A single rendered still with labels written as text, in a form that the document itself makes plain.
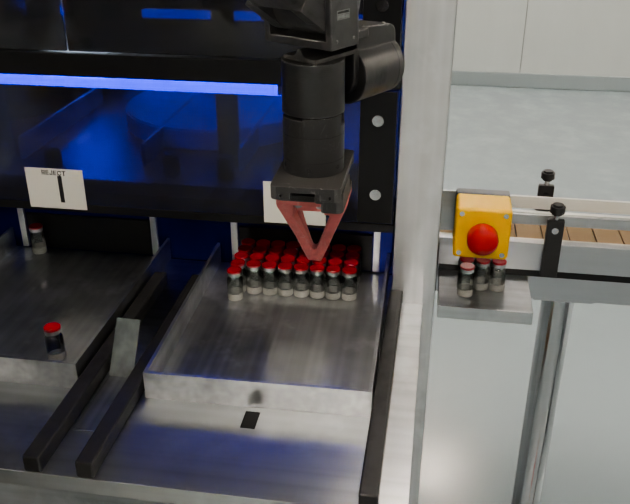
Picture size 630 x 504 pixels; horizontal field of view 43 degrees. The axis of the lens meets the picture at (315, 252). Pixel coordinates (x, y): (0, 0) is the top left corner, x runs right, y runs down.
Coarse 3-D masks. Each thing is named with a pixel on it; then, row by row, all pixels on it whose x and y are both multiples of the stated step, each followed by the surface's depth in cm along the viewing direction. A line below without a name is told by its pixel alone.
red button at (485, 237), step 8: (480, 224) 102; (472, 232) 101; (480, 232) 101; (488, 232) 100; (496, 232) 102; (472, 240) 101; (480, 240) 101; (488, 240) 101; (496, 240) 101; (472, 248) 102; (480, 248) 101; (488, 248) 101; (496, 248) 102
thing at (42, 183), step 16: (32, 176) 111; (48, 176) 110; (64, 176) 110; (80, 176) 110; (32, 192) 112; (48, 192) 112; (64, 192) 111; (80, 192) 111; (64, 208) 112; (80, 208) 112
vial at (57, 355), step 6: (60, 330) 96; (48, 336) 96; (54, 336) 96; (60, 336) 96; (48, 342) 96; (54, 342) 96; (60, 342) 96; (48, 348) 96; (54, 348) 96; (60, 348) 97; (48, 354) 97; (54, 354) 97; (60, 354) 97; (60, 360) 97
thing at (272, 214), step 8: (264, 184) 106; (264, 192) 106; (264, 200) 107; (272, 200) 107; (264, 208) 107; (272, 208) 107; (264, 216) 108; (272, 216) 108; (280, 216) 108; (304, 216) 107; (312, 216) 107; (320, 216) 107; (312, 224) 107; (320, 224) 107
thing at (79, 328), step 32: (0, 256) 122; (32, 256) 123; (64, 256) 123; (96, 256) 123; (128, 256) 123; (160, 256) 118; (0, 288) 114; (32, 288) 114; (64, 288) 114; (96, 288) 114; (128, 288) 114; (0, 320) 106; (32, 320) 106; (64, 320) 106; (96, 320) 106; (0, 352) 99; (32, 352) 99; (96, 352) 97; (64, 384) 93
